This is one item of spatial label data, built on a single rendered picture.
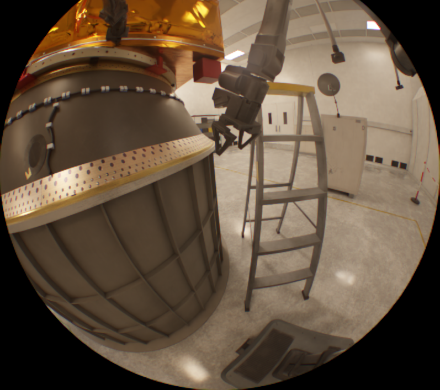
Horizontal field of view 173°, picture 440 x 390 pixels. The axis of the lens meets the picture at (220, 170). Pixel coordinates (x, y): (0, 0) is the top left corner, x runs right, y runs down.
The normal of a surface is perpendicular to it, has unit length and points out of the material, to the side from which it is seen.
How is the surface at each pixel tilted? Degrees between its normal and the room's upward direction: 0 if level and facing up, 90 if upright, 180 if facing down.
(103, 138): 62
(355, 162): 90
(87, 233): 90
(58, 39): 122
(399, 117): 90
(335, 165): 90
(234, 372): 0
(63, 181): 43
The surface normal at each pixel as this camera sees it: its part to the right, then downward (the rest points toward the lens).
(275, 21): -0.62, 0.25
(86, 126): 0.64, -0.32
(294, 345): -0.07, -0.95
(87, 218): 0.72, 0.15
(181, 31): 0.51, 0.78
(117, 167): 0.50, -0.62
